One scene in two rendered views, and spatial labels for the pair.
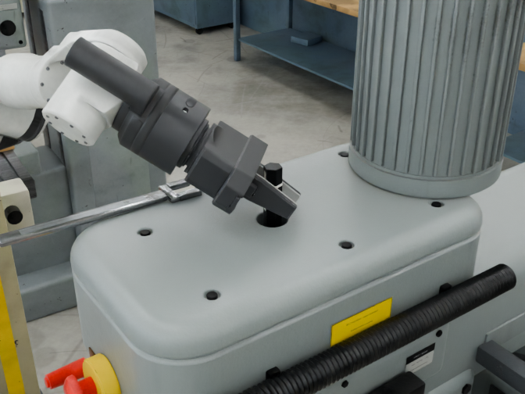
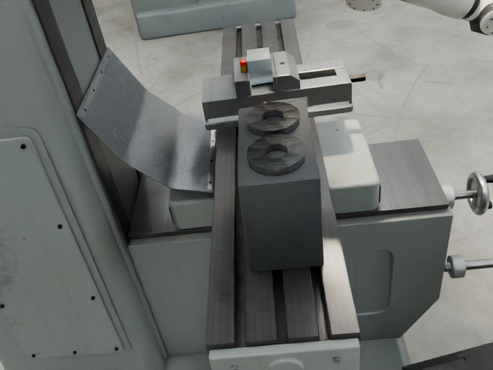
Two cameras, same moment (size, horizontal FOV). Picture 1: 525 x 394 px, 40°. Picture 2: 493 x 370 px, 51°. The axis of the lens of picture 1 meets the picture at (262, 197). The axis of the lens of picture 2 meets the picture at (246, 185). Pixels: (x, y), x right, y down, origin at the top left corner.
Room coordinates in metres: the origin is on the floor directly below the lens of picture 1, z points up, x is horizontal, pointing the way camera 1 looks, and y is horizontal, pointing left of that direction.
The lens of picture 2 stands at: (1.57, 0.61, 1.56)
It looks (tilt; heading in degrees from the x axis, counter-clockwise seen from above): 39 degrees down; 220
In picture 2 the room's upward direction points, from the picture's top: 9 degrees counter-clockwise
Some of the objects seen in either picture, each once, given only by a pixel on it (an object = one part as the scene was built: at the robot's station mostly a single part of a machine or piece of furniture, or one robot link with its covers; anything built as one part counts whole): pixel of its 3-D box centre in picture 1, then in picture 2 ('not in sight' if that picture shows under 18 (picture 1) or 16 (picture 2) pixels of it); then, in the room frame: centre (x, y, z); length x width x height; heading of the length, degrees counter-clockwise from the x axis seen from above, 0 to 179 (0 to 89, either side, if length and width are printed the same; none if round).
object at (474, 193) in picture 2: not in sight; (464, 194); (0.44, 0.40, 0.60); 0.16 x 0.12 x 0.12; 125
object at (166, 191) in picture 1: (102, 212); not in sight; (0.74, 0.19, 1.89); 0.24 x 0.04 x 0.01; 122
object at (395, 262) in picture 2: not in sight; (290, 261); (0.71, 0.01, 0.40); 0.80 x 0.30 x 0.60; 125
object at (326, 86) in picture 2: not in sight; (274, 85); (0.66, -0.02, 0.96); 0.35 x 0.15 x 0.11; 127
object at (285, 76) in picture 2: not in sight; (284, 70); (0.65, 0.00, 0.99); 0.12 x 0.06 x 0.04; 37
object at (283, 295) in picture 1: (281, 270); not in sight; (0.74, -0.02, 1.81); 0.47 x 0.26 x 0.16; 125
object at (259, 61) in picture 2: not in sight; (259, 66); (0.68, -0.05, 1.01); 0.06 x 0.05 x 0.06; 37
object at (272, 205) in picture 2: not in sight; (279, 181); (1.01, 0.21, 1.00); 0.22 x 0.12 x 0.20; 35
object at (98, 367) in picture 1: (101, 381); not in sight; (0.60, 0.18, 1.76); 0.06 x 0.02 x 0.06; 35
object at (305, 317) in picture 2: not in sight; (267, 134); (0.73, -0.01, 0.86); 1.24 x 0.23 x 0.08; 35
